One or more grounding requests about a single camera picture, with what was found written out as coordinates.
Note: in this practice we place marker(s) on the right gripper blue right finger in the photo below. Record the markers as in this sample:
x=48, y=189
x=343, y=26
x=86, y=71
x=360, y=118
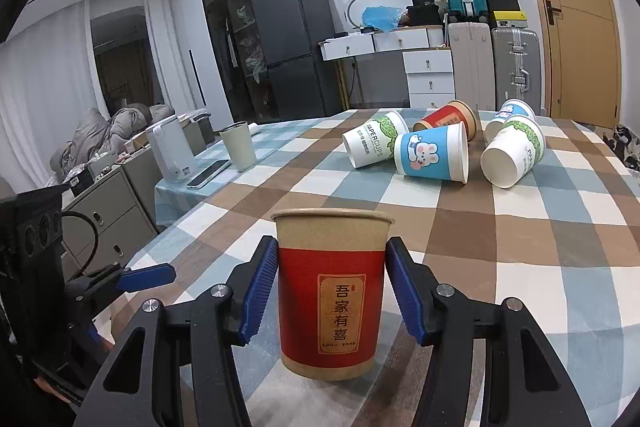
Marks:
x=413, y=301

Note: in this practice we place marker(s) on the grey low cabinet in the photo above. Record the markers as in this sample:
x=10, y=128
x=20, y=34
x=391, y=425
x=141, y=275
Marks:
x=119, y=217

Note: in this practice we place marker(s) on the checked tablecloth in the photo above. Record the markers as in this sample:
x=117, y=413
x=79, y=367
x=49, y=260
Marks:
x=564, y=240

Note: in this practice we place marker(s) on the dark glass cabinet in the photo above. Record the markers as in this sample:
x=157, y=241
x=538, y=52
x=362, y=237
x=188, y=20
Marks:
x=241, y=62

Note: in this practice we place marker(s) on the white drawer desk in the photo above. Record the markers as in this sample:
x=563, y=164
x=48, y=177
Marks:
x=406, y=67

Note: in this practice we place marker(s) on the white kettle appliance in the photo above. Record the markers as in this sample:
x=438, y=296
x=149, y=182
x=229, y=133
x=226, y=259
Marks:
x=171, y=150

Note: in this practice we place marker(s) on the black refrigerator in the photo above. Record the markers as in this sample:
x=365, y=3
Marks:
x=290, y=32

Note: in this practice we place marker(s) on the beige suitcase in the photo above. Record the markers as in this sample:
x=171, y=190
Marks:
x=473, y=63

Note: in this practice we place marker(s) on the white green paper cup left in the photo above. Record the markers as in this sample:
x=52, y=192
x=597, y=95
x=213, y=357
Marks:
x=374, y=141

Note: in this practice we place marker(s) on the blue rabbit paper cup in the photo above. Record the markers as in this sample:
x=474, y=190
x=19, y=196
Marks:
x=440, y=153

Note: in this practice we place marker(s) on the wooden door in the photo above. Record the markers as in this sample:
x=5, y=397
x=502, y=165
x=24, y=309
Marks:
x=581, y=60

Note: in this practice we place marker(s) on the silver suitcase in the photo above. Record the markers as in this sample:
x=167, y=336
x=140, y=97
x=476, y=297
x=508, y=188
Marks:
x=517, y=66

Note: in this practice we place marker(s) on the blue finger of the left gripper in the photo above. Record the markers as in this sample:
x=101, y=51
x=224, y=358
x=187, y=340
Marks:
x=132, y=281

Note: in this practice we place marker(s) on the blue plastic bag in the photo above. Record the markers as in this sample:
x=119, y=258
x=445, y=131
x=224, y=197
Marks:
x=381, y=17

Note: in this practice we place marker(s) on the blue white paper cup rear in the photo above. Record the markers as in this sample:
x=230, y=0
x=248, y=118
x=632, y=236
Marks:
x=511, y=107

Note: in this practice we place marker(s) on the red and kraft paper cup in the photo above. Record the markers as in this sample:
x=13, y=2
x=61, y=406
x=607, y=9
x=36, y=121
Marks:
x=330, y=289

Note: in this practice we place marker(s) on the stacked shoe boxes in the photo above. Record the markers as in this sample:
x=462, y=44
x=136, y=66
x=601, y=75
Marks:
x=506, y=13

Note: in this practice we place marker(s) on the white green paper cup right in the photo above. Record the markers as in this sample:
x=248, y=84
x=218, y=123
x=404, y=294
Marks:
x=514, y=151

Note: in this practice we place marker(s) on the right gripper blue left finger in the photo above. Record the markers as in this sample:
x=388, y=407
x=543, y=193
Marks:
x=257, y=279

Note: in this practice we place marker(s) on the white smartphone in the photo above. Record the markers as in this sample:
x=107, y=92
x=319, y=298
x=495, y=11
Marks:
x=208, y=174

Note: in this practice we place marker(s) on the white green paper cup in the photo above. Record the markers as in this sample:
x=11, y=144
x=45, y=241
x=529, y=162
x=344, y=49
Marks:
x=514, y=151
x=374, y=141

